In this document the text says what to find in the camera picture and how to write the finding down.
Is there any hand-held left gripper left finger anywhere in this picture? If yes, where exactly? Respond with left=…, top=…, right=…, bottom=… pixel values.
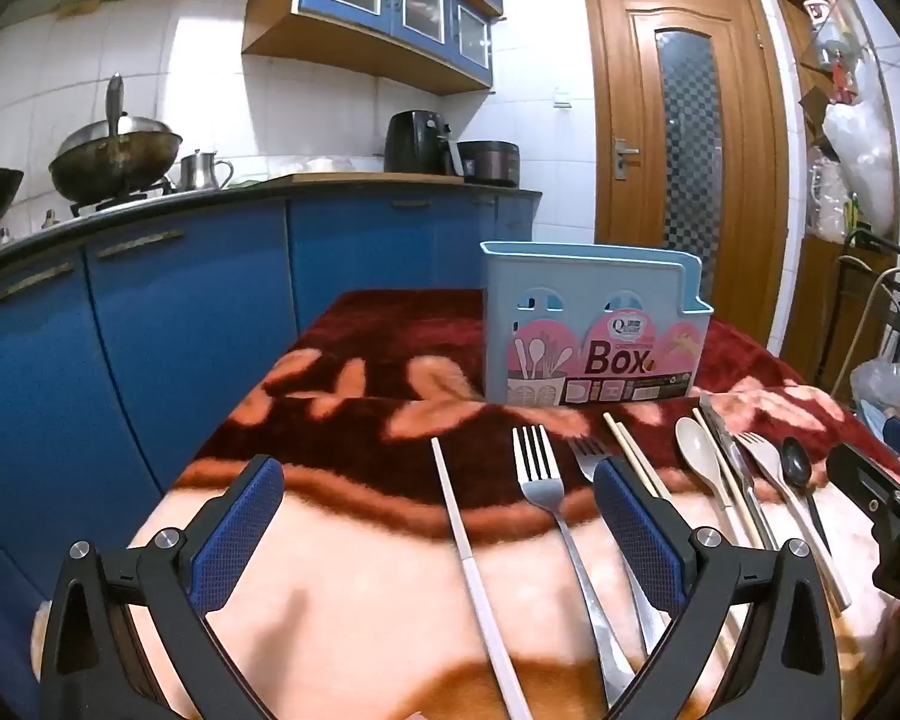
left=39, top=454, right=286, bottom=720

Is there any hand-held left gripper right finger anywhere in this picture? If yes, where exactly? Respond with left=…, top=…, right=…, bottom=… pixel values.
left=592, top=456, right=845, bottom=720

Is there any small silver fork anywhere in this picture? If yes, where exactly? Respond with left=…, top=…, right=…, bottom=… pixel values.
left=568, top=436, right=670, bottom=655

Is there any large silver fork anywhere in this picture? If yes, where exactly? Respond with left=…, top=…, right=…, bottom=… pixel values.
left=511, top=426, right=635, bottom=707

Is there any beige fork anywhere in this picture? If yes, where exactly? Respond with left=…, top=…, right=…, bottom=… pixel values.
left=734, top=432, right=853, bottom=613

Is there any silver table knife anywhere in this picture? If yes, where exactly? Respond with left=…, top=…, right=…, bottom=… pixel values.
left=693, top=393, right=782, bottom=550

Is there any white chopstick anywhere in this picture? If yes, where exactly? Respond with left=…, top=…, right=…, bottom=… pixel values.
left=430, top=436, right=534, bottom=720

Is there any light blue utensil box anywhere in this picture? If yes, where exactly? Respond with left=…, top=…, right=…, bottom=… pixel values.
left=480, top=241, right=715, bottom=407

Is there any black spoon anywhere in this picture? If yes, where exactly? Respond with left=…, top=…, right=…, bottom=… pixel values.
left=781, top=436, right=835, bottom=557

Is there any wooden chopstick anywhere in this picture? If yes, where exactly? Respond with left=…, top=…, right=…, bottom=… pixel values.
left=611, top=412, right=674, bottom=498
left=603, top=413, right=665, bottom=500

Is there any beige spoon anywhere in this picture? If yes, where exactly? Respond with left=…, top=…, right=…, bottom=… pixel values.
left=674, top=417, right=767, bottom=550

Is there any red floral blanket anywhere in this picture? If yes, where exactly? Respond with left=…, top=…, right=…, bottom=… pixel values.
left=34, top=289, right=900, bottom=720

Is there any wooden shelf unit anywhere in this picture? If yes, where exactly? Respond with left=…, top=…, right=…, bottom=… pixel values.
left=775, top=0, right=900, bottom=392

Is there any blue base cabinet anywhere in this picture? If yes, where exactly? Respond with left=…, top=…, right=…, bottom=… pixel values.
left=0, top=190, right=542, bottom=691

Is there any white plastic bag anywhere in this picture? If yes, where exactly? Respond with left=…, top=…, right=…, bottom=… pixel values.
left=823, top=100, right=898, bottom=238

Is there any brown cardboard box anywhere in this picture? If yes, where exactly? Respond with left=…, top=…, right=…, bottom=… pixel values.
left=798, top=85, right=835, bottom=160

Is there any gas stove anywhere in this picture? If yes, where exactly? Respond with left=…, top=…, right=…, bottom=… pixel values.
left=67, top=175, right=178, bottom=215

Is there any steel kettle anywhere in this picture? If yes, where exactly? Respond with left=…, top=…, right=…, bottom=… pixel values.
left=178, top=151, right=236, bottom=191

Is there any plastic wrapped food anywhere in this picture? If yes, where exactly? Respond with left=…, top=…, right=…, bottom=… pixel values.
left=265, top=155, right=362, bottom=176

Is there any dark rice cooker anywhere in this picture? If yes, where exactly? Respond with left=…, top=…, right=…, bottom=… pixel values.
left=457, top=140, right=521, bottom=188

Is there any steel wok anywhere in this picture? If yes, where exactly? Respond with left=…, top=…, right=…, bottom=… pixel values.
left=48, top=114, right=184, bottom=204

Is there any black air fryer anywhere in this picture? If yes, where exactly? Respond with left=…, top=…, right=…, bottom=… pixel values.
left=383, top=110, right=463, bottom=178

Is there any wooden door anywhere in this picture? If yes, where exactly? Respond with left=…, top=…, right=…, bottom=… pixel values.
left=582, top=0, right=789, bottom=350

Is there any white cable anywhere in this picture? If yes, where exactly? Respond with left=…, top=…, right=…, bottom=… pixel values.
left=853, top=267, right=900, bottom=362

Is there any metal spatula handle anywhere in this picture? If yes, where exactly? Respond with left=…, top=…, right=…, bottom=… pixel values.
left=104, top=73, right=126, bottom=137

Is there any blue wall cabinet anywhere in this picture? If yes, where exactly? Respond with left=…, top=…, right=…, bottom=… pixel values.
left=241, top=0, right=506, bottom=97

